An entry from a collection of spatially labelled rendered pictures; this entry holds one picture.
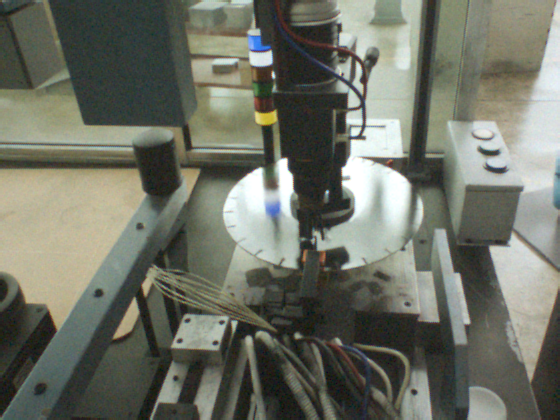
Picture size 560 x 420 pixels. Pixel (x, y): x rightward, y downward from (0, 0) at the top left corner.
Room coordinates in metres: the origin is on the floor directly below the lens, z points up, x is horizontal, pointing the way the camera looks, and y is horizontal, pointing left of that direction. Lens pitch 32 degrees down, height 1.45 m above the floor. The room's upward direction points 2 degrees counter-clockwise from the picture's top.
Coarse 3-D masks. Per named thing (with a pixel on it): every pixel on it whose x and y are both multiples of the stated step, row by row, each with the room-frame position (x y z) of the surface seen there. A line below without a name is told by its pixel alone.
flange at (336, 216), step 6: (348, 192) 0.73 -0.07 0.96; (294, 198) 0.72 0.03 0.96; (354, 198) 0.72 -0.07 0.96; (354, 204) 0.70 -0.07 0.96; (348, 210) 0.68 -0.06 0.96; (324, 216) 0.67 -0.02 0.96; (330, 216) 0.67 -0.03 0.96; (336, 216) 0.67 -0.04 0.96; (342, 216) 0.67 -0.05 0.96; (318, 222) 0.66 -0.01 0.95; (324, 222) 0.66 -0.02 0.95; (330, 222) 0.66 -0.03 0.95
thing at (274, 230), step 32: (256, 192) 0.76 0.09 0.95; (288, 192) 0.75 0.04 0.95; (384, 192) 0.74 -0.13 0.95; (416, 192) 0.74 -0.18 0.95; (256, 224) 0.67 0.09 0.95; (288, 224) 0.66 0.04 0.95; (352, 224) 0.66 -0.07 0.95; (384, 224) 0.65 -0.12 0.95; (416, 224) 0.65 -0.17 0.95; (256, 256) 0.59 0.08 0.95; (288, 256) 0.59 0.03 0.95; (352, 256) 0.58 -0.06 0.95; (384, 256) 0.58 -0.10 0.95
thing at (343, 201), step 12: (336, 168) 0.63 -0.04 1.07; (336, 180) 0.63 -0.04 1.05; (336, 192) 0.63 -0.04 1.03; (324, 204) 0.62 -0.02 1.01; (336, 204) 0.63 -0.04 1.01; (348, 204) 0.64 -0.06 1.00; (300, 216) 0.61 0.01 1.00; (312, 216) 0.62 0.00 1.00; (300, 228) 0.62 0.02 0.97; (312, 228) 0.62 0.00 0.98
